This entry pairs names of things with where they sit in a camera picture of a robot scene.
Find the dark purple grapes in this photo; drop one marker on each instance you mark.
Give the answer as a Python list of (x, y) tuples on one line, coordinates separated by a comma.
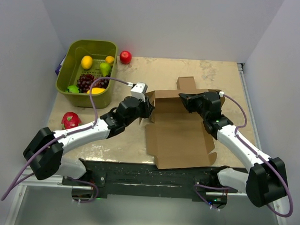
[(85, 80)]

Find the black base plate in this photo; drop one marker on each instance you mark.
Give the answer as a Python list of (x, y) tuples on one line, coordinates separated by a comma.
[(138, 179)]

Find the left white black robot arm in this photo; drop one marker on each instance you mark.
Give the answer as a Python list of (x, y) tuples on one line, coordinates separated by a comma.
[(44, 153)]

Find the aluminium frame rail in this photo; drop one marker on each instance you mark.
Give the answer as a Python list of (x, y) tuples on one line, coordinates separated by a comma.
[(48, 202)]

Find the blue white booklet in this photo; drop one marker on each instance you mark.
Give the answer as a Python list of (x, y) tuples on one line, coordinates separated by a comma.
[(58, 68)]

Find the brown cardboard box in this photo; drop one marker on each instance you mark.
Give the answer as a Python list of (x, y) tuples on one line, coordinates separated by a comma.
[(174, 137)]

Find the yellow mango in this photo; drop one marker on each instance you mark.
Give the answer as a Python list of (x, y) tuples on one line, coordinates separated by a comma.
[(95, 90)]

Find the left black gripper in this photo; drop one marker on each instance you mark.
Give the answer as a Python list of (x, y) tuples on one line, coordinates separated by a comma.
[(147, 108)]

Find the yellow lemon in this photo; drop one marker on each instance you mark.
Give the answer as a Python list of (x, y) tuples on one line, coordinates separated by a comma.
[(86, 62)]

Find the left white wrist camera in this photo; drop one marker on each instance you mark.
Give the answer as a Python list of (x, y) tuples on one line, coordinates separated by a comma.
[(138, 91)]

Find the small orange fruit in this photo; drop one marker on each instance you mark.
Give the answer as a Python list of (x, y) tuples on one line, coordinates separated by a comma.
[(110, 60)]

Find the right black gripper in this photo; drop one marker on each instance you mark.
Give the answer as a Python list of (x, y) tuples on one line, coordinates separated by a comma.
[(191, 100)]

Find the green plastic basket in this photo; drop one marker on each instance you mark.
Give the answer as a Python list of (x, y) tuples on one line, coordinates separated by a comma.
[(71, 69)]

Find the green pear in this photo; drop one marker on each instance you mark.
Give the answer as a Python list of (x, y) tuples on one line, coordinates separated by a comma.
[(105, 69)]

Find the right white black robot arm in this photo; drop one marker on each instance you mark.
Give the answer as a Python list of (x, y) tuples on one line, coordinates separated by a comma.
[(265, 180)]

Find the red apple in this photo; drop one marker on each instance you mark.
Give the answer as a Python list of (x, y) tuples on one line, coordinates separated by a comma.
[(125, 57)]

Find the pink dragon fruit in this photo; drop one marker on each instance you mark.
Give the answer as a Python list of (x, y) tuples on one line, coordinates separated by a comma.
[(70, 120)]

